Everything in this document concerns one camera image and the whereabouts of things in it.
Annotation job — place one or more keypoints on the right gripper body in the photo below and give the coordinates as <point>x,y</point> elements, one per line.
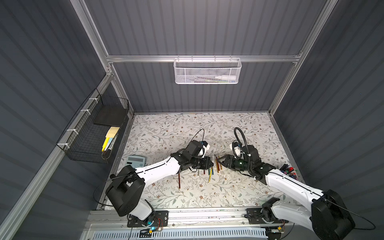
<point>229,162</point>

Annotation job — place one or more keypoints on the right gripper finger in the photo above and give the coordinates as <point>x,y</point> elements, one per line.
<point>227,164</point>
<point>227,158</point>

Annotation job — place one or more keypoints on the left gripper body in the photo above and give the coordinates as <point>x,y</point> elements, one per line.
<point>203,162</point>

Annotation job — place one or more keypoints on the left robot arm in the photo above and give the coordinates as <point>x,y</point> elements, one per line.
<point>126,188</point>

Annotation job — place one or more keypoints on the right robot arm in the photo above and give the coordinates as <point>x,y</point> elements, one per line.
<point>322,212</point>

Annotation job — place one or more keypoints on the light blue calculator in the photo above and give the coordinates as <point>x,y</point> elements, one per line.
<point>135,161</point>

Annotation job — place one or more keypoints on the white marker in basket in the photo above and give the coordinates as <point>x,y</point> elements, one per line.
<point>227,78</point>

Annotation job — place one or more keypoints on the yellow sticky notes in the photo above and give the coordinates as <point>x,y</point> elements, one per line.
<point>111,134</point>

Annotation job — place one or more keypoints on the black notebook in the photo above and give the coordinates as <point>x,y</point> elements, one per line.
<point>110,116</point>

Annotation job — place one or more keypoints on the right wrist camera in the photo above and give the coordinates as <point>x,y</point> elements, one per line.
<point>237,150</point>

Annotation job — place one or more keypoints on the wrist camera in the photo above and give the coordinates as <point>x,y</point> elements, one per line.
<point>237,150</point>
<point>205,148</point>

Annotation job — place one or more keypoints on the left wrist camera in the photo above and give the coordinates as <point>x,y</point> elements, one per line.
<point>205,148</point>

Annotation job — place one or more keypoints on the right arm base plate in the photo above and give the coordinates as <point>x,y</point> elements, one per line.
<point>261,216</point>

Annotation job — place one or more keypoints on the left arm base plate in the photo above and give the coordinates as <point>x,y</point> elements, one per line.
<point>155,219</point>

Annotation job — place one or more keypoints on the white wire mesh basket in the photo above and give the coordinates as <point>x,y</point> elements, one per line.
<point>202,71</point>

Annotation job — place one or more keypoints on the black wire mesh basket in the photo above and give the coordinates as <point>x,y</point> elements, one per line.
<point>83,140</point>

